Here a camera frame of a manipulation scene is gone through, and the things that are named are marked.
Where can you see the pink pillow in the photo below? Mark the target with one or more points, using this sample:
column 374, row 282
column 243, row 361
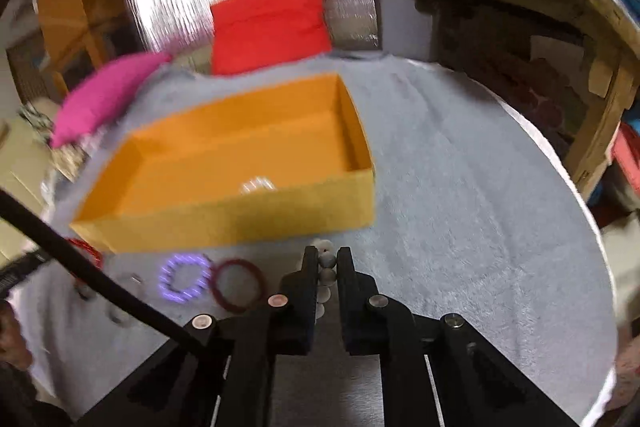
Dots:
column 100, row 97

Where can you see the red storage box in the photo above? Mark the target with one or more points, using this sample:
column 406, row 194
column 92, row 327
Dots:
column 629, row 157

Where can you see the patterned cloth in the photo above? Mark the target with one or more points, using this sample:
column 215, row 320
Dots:
column 67, row 159

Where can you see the dark red bangle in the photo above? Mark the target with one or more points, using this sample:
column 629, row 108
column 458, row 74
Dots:
column 237, row 309

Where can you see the red pillow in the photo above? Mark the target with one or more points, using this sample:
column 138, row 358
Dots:
column 270, row 27

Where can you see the orange cardboard box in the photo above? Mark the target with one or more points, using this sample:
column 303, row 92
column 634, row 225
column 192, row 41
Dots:
column 225, row 212

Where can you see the gold bangle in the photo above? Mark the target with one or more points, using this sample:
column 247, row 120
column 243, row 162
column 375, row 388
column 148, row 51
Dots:
column 257, row 183

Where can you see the grey blanket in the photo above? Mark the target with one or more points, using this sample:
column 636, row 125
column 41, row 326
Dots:
column 475, row 232

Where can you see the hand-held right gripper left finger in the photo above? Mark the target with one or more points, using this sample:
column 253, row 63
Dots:
column 311, row 279

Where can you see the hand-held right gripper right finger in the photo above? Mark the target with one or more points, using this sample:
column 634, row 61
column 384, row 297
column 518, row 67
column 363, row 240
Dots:
column 344, row 279

